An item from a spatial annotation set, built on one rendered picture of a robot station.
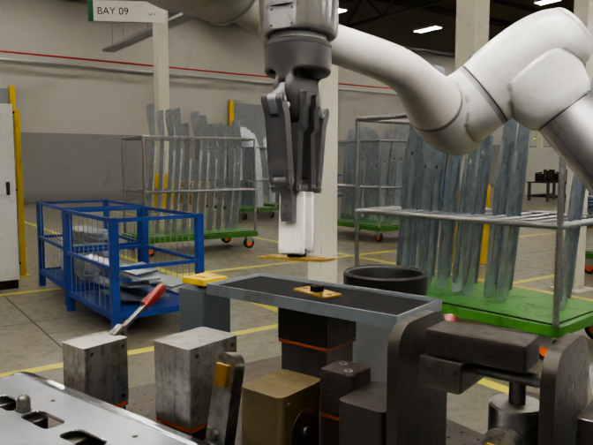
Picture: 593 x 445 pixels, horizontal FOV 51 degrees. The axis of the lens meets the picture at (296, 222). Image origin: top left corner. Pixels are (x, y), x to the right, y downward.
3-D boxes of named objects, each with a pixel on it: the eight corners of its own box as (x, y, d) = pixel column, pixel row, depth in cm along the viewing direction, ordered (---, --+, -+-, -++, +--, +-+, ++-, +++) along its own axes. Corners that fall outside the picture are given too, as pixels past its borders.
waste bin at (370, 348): (325, 385, 383) (326, 268, 376) (385, 369, 412) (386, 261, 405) (381, 411, 342) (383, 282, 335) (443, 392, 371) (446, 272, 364)
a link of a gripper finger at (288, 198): (297, 176, 68) (285, 174, 66) (296, 222, 68) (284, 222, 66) (285, 176, 69) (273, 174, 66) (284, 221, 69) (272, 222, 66)
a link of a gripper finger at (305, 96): (311, 92, 68) (306, 88, 67) (306, 192, 68) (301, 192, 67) (281, 94, 70) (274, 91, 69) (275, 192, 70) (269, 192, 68)
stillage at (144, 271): (66, 310, 577) (63, 208, 568) (147, 299, 625) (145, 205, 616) (114, 339, 482) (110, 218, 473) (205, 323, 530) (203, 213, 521)
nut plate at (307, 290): (292, 290, 102) (292, 282, 102) (310, 287, 105) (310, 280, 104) (324, 298, 96) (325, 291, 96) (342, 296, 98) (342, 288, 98)
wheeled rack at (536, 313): (350, 316, 556) (352, 116, 539) (419, 299, 622) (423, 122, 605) (556, 368, 414) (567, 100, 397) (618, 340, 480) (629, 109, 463)
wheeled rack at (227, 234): (144, 258, 896) (141, 134, 879) (122, 250, 979) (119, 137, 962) (258, 248, 1000) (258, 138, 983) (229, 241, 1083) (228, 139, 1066)
